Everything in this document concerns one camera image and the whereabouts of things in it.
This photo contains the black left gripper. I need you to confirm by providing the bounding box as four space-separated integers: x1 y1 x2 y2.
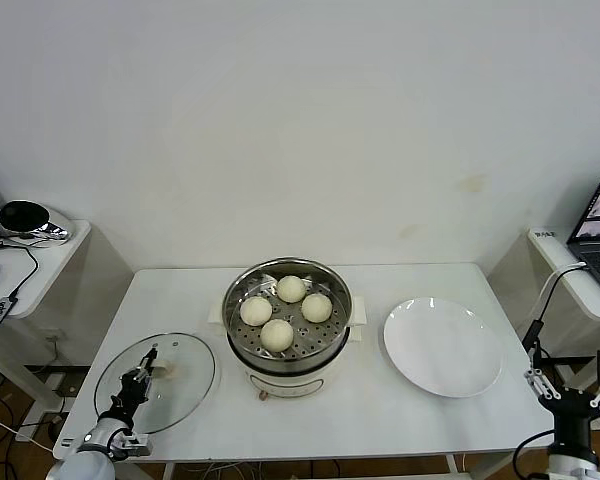
109 348 161 417

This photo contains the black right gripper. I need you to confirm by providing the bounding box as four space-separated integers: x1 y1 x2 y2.
523 344 600 454

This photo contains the glass lid with white handle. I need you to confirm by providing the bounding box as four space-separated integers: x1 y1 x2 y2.
93 332 217 435

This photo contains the white steamed baozi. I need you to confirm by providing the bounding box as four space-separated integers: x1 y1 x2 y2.
238 295 273 327
276 275 306 304
259 318 295 353
300 292 334 324

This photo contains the stainless steel steamer basket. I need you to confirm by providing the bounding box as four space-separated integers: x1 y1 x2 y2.
207 256 369 364

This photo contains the white round plate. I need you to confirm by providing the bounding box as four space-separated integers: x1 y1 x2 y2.
382 296 507 399

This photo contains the white side table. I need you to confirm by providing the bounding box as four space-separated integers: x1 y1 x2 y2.
0 219 135 436
485 225 600 431

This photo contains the white electric cooker base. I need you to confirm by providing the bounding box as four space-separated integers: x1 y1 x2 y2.
208 299 369 402

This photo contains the white table leg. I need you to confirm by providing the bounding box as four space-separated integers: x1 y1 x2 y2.
444 449 524 480

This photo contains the chrome headset with black visor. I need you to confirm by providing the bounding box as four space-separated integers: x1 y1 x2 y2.
0 199 77 244

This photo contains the black cable adapter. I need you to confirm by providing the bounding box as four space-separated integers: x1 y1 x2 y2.
522 319 544 350

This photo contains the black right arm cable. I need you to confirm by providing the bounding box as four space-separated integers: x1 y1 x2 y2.
511 428 556 480

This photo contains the black laptop cable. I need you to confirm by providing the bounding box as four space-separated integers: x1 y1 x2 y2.
532 260 589 326

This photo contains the white laptop cable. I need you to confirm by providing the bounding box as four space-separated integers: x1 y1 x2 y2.
535 259 585 321

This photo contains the black hub cable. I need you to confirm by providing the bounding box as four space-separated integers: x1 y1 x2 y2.
0 239 40 301

